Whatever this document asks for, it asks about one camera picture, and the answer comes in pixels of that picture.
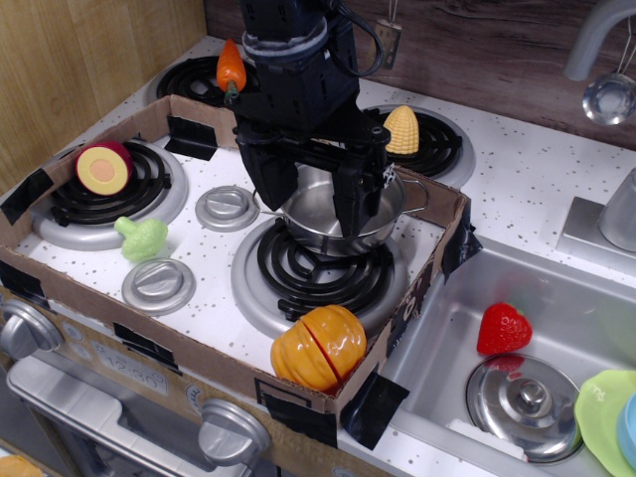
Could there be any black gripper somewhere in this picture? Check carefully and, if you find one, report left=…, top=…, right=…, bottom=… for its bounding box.
left=227, top=13, right=393, bottom=237

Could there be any green toy broccoli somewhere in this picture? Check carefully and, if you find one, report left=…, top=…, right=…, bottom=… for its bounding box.
left=114, top=217, right=168, bottom=262

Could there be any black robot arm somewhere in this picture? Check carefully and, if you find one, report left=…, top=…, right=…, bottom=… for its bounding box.
left=226, top=1, right=391, bottom=238

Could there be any silver metal pot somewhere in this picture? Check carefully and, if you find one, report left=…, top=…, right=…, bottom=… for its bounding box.
left=273, top=165, right=430, bottom=257

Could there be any silver pot lid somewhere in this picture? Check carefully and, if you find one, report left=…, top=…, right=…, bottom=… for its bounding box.
left=465, top=354, right=582, bottom=464

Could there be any upper silver stovetop knob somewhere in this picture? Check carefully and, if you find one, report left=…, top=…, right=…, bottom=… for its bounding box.
left=195, top=186, right=258, bottom=232

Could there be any silver stovetop knob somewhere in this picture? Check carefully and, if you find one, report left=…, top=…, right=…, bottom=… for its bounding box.
left=195, top=186, right=258, bottom=232
left=121, top=258, right=196, bottom=316

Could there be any front right black burner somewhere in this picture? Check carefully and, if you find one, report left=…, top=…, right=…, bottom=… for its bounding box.
left=231, top=219, right=409, bottom=338

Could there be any black burner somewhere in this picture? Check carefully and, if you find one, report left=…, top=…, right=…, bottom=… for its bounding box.
left=154, top=55, right=263, bottom=108
left=33, top=140, right=189, bottom=251
left=364, top=105, right=476, bottom=189
left=231, top=219, right=409, bottom=338

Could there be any yellow toy corn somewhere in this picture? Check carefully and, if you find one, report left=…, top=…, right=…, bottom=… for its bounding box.
left=384, top=105, right=419, bottom=155

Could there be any back right black burner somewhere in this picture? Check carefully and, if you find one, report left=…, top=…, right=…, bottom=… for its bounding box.
left=364, top=105, right=476, bottom=189

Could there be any orange toy carrot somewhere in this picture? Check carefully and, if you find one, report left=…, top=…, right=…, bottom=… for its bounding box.
left=216, top=39, right=246, bottom=103

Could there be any back left black burner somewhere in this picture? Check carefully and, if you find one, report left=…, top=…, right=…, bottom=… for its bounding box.
left=154, top=55, right=263, bottom=108

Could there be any orange toy pumpkin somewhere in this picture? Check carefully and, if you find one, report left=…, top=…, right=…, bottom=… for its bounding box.
left=270, top=304, right=368, bottom=393

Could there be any hanging metal grater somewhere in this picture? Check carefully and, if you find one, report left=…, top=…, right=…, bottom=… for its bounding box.
left=375, top=0, right=403, bottom=70

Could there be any lower silver stovetop knob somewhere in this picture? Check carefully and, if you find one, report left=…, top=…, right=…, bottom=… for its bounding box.
left=121, top=258, right=196, bottom=316

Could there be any halved red toy fruit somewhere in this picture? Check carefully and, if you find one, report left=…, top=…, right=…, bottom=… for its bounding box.
left=75, top=141, right=133, bottom=197

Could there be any brown cardboard fence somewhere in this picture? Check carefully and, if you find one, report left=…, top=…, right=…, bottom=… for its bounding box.
left=0, top=92, right=484, bottom=451

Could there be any red toy strawberry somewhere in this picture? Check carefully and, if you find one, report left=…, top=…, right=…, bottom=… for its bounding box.
left=476, top=302, right=533, bottom=355

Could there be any front left black burner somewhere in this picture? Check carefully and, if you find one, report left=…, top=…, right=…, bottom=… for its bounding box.
left=33, top=140, right=189, bottom=251

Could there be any right silver oven knob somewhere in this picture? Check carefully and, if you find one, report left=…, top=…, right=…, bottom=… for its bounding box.
left=198, top=398, right=271, bottom=467

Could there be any silver oven knob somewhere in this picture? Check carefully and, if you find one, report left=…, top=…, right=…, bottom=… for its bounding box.
left=1, top=299, right=64, bottom=360
left=198, top=398, right=271, bottom=467

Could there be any grey faucet spout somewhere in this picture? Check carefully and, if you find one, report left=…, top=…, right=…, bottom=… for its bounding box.
left=563, top=0, right=635, bottom=81

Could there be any silver sink basin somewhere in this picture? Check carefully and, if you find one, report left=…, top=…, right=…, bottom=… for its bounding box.
left=383, top=240, right=635, bottom=476

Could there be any hanging silver ladle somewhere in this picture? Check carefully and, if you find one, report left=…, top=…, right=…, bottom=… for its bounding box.
left=582, top=17, right=635, bottom=126

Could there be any left silver oven knob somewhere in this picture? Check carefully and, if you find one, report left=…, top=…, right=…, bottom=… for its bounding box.
left=1, top=299, right=64, bottom=360

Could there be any green plastic plate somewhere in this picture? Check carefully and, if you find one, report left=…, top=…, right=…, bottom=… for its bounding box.
left=574, top=370, right=635, bottom=476

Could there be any blue plastic bowl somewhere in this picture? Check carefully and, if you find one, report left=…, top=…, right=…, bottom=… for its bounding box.
left=616, top=394, right=636, bottom=468

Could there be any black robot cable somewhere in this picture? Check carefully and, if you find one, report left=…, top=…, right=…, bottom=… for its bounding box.
left=325, top=0, right=386, bottom=79

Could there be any grey faucet handle base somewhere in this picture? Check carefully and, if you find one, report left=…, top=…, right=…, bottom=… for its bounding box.
left=556, top=169, right=635, bottom=275

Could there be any silver oven door handle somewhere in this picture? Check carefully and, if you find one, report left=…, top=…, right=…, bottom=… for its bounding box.
left=7, top=357, right=215, bottom=476

